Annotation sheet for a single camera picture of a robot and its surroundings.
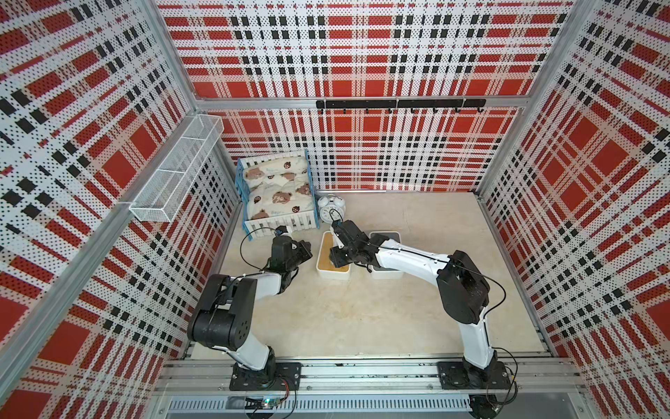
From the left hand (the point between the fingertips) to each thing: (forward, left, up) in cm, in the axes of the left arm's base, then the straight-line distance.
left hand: (315, 242), depth 95 cm
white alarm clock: (+16, -6, +1) cm, 17 cm away
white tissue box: (-10, -26, -6) cm, 29 cm away
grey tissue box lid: (+8, -31, -7) cm, 33 cm away
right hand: (-6, -9, +2) cm, 11 cm away
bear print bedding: (+27, +18, +2) cm, 33 cm away
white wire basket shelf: (+12, +55, +14) cm, 58 cm away
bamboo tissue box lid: (+2, -4, -2) cm, 5 cm away
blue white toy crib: (-5, +15, +16) cm, 22 cm away
